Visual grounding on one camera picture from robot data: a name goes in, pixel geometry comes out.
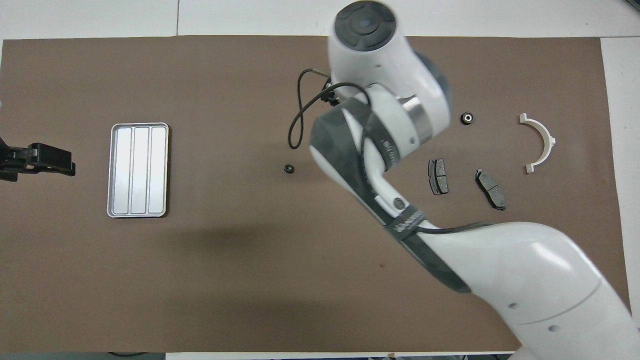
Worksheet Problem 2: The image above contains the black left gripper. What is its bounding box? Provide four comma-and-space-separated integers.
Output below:
0, 143, 76, 182

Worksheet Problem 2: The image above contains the silver metal tray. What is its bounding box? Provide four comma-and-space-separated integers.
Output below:
106, 122, 170, 219

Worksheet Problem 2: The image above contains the dark rectangular brake pad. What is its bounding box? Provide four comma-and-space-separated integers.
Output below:
428, 158, 449, 196

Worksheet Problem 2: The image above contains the dark curved brake pad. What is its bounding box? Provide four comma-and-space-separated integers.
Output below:
475, 169, 507, 211

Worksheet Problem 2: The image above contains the brown table mat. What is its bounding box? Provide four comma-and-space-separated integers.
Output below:
0, 35, 636, 353

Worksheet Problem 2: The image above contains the white curved plastic bracket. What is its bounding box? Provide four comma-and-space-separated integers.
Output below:
519, 113, 557, 175

